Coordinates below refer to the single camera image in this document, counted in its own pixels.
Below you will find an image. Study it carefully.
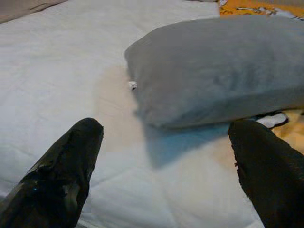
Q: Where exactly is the grey pillow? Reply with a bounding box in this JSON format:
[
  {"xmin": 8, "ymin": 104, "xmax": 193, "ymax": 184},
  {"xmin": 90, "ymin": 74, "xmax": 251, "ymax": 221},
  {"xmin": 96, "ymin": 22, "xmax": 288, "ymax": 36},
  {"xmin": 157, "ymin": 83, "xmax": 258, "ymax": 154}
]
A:
[{"xmin": 124, "ymin": 14, "xmax": 304, "ymax": 131}]

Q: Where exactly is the yellow cartoon egg blanket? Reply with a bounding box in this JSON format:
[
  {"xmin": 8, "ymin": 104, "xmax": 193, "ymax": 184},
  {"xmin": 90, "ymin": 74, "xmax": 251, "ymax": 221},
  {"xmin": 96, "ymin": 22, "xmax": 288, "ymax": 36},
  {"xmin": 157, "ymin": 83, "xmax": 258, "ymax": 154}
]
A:
[{"xmin": 219, "ymin": 0, "xmax": 304, "ymax": 154}]

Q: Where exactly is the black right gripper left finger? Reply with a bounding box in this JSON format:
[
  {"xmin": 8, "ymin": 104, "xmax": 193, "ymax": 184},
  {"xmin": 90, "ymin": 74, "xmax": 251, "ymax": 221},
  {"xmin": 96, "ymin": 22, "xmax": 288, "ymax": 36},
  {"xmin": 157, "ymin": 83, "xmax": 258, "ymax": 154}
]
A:
[{"xmin": 0, "ymin": 117, "xmax": 105, "ymax": 228}]

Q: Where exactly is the white quilted mattress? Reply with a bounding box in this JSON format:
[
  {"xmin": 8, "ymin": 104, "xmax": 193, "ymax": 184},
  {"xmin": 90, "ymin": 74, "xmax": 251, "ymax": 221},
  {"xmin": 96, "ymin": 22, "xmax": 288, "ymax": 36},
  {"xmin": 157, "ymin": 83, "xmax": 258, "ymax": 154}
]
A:
[{"xmin": 0, "ymin": 0, "xmax": 269, "ymax": 228}]

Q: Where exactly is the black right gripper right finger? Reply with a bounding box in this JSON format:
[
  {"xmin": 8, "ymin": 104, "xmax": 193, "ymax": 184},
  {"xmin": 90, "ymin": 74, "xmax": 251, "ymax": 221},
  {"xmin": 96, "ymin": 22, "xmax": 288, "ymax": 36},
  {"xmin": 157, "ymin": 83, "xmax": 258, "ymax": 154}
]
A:
[{"xmin": 227, "ymin": 119, "xmax": 304, "ymax": 228}]

